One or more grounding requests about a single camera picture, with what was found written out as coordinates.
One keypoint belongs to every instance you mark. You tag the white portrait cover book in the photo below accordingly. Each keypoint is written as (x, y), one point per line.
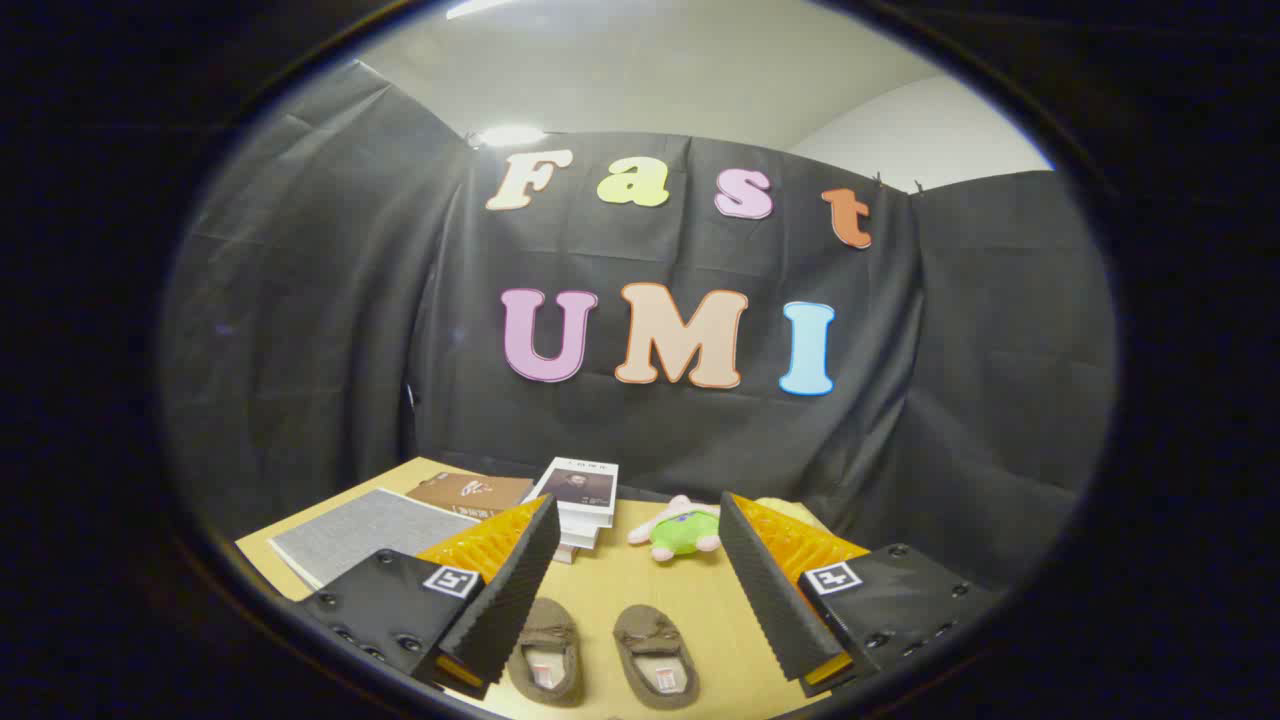
(580, 490)

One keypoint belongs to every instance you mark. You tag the grey fabric storage box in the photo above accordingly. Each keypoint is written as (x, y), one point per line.
(360, 530)

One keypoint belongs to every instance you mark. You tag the brown fuzzy slipper shoe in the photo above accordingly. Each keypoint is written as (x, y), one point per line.
(655, 660)
(545, 655)

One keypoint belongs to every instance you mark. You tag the brown cover book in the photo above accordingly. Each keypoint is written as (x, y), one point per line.
(470, 492)

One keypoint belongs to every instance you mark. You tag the black backdrop cloth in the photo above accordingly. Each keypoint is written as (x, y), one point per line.
(400, 300)

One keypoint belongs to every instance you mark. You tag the pink and green plush toy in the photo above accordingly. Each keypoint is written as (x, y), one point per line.
(680, 535)

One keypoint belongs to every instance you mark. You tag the yellow plush toy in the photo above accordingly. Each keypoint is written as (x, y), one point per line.
(795, 508)

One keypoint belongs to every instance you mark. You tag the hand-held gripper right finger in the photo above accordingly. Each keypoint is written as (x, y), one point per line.
(770, 590)

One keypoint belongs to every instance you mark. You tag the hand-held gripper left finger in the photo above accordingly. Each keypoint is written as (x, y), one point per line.
(500, 600)

